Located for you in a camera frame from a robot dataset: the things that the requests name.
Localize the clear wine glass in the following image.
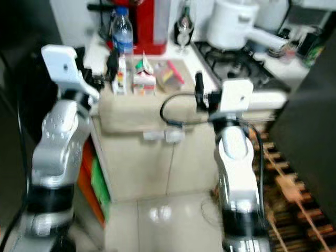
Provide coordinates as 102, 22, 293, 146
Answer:
172, 4, 196, 47

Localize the wooden wine rack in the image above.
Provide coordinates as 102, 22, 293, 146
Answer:
209, 129, 336, 252

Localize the steel gas stove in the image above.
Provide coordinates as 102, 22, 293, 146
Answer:
193, 40, 290, 94

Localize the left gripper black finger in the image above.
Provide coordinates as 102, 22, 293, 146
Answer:
107, 49, 121, 78

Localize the carton with green cap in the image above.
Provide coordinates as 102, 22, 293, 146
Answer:
132, 54, 158, 97

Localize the white cooking pot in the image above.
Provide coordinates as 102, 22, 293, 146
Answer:
205, 0, 293, 52

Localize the green storage bin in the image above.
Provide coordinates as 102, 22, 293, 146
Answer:
90, 156, 112, 206

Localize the beige table runner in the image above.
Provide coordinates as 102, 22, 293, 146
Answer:
99, 57, 206, 133

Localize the small white juice carton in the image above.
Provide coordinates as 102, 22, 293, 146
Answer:
113, 55, 130, 96

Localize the clear plastic water bottle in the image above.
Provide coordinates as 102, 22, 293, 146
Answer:
111, 6, 135, 56

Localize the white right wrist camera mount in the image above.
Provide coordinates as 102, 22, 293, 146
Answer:
217, 78, 256, 120

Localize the red kitchen appliance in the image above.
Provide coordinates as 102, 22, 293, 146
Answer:
104, 0, 172, 56

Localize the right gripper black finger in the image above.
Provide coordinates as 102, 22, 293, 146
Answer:
195, 71, 206, 112

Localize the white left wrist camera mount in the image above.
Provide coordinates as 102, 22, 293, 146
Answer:
40, 44, 101, 101

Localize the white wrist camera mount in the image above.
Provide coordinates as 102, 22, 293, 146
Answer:
40, 44, 101, 101
217, 78, 256, 120

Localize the orange storage bin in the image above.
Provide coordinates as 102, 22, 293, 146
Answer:
75, 138, 107, 227

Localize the plastic container pink lid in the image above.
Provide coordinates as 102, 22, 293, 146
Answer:
154, 60, 186, 95

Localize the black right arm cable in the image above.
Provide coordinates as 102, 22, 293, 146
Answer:
160, 92, 266, 221

